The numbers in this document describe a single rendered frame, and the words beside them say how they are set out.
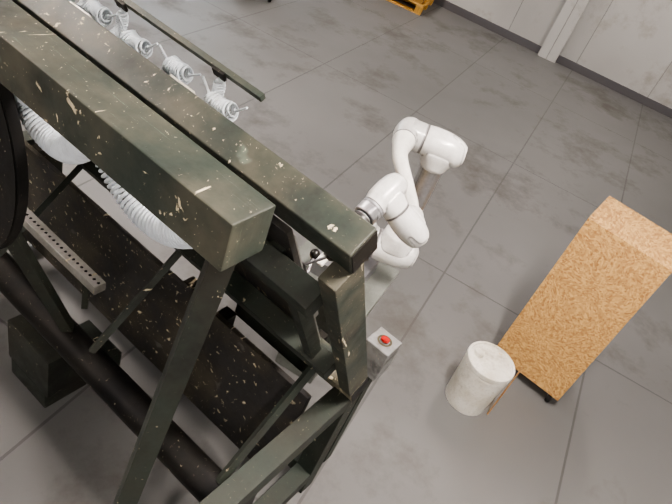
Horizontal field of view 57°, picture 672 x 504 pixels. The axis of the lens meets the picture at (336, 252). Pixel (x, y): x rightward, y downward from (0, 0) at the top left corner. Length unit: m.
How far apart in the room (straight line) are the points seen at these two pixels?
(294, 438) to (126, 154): 1.59
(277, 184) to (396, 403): 2.42
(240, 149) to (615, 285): 2.63
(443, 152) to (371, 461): 1.70
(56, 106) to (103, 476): 2.21
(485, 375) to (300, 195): 2.36
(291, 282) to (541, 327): 2.61
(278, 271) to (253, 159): 0.30
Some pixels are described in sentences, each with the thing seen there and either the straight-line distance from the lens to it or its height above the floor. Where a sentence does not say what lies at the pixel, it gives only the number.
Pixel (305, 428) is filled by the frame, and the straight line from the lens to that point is 2.47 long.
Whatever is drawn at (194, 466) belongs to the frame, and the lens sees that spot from 2.38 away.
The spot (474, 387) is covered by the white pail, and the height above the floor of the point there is 0.25.
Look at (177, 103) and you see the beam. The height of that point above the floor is 1.93.
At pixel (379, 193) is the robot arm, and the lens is 2.18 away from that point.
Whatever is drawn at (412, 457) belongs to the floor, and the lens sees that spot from 3.59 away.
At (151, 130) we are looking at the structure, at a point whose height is 2.20.
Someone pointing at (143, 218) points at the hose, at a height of 2.00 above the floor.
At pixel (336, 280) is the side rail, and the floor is 1.80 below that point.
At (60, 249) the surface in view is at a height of 1.02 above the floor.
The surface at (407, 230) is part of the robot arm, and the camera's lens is 2.23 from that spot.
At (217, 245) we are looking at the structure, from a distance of 0.97.
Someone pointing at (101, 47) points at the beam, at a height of 1.93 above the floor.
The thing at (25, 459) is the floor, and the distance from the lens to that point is 3.22.
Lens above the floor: 2.77
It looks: 38 degrees down
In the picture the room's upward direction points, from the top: 22 degrees clockwise
